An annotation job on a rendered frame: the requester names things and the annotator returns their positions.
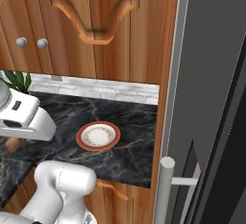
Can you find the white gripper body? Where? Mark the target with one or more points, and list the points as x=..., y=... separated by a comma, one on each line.
x=40, y=127

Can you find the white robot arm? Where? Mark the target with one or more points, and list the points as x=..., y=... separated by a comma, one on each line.
x=61, y=183

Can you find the red rimmed white plate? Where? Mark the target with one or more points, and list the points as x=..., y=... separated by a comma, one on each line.
x=98, y=136

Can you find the grey fridge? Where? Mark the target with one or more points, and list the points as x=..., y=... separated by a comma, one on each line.
x=208, y=74

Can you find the tan rounded wooden object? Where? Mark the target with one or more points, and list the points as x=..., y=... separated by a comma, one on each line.
x=13, y=144

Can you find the green potted plant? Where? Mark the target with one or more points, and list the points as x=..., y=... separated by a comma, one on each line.
x=18, y=81

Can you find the wooden base cupboard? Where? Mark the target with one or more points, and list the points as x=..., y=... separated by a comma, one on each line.
x=19, y=195

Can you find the grey round cupboard knob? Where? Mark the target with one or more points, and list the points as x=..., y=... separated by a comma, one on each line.
x=21, y=42
x=42, y=43

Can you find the wooden base cupboard door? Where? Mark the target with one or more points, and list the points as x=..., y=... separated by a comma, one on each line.
x=128, y=210

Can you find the tall wooden side panel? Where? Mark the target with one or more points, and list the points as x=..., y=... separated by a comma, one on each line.
x=166, y=42

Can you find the grey wall socket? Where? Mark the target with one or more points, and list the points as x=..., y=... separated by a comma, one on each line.
x=56, y=78

